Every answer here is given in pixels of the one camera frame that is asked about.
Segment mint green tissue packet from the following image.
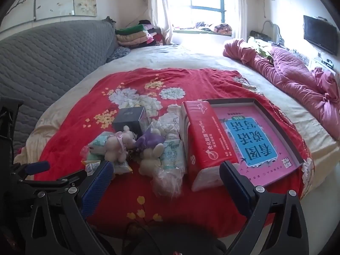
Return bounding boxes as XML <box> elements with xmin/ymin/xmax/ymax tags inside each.
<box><xmin>86</xmin><ymin>131</ymin><xmax>116</xmax><ymax>162</ymax></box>

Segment bear plush pink dress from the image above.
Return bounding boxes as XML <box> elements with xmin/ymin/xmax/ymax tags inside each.
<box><xmin>104</xmin><ymin>126</ymin><xmax>136</xmax><ymax>163</ymax></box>

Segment clear plastic bagged plush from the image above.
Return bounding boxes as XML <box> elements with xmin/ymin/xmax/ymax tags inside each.
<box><xmin>152</xmin><ymin>166</ymin><xmax>186</xmax><ymax>199</ymax></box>

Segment green white tissue packet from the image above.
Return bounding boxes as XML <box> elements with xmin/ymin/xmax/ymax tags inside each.
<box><xmin>160</xmin><ymin>139</ymin><xmax>186</xmax><ymax>172</ymax></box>

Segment bear plush purple hat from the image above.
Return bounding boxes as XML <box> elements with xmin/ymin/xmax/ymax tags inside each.
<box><xmin>135</xmin><ymin>127</ymin><xmax>165</xmax><ymax>177</ymax></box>

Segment yellow white snack packet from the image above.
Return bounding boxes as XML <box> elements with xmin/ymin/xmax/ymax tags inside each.
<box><xmin>81</xmin><ymin>160</ymin><xmax>101</xmax><ymax>176</ymax></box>

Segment red floral blanket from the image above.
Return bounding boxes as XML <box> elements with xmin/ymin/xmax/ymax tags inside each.
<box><xmin>35</xmin><ymin>68</ymin><xmax>311</xmax><ymax>237</ymax></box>

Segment pink and blue book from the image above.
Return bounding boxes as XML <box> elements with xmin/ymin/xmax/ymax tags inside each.
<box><xmin>212</xmin><ymin>105</ymin><xmax>300</xmax><ymax>187</ymax></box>

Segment red tissue pack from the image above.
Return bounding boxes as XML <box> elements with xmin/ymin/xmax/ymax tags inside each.
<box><xmin>179</xmin><ymin>101</ymin><xmax>239</xmax><ymax>192</ymax></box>

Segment dark blue square box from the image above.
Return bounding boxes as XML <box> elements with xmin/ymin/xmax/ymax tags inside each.
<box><xmin>112</xmin><ymin>106</ymin><xmax>149</xmax><ymax>137</ymax></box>

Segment grey quilted headboard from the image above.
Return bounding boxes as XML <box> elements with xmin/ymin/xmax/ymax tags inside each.
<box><xmin>1</xmin><ymin>18</ymin><xmax>118</xmax><ymax>151</ymax></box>

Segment pink quilted comforter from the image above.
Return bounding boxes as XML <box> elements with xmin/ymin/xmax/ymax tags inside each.
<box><xmin>223</xmin><ymin>39</ymin><xmax>339</xmax><ymax>140</ymax></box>

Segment clothes on windowsill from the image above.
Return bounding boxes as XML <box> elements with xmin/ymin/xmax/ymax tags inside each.
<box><xmin>195</xmin><ymin>22</ymin><xmax>232</xmax><ymax>36</ymax></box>

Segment folded clothes stack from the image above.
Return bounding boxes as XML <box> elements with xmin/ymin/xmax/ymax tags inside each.
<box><xmin>115</xmin><ymin>20</ymin><xmax>165</xmax><ymax>50</ymax></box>

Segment white window curtain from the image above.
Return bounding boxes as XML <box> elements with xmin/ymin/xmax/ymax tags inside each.
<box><xmin>147</xmin><ymin>0</ymin><xmax>172</xmax><ymax>44</ymax></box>

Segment wall painting panels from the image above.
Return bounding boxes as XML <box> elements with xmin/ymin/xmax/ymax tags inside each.
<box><xmin>1</xmin><ymin>0</ymin><xmax>97</xmax><ymax>31</ymax></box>

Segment wall mounted black television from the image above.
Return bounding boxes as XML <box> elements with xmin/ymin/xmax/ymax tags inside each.
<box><xmin>304</xmin><ymin>16</ymin><xmax>338</xmax><ymax>56</ymax></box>

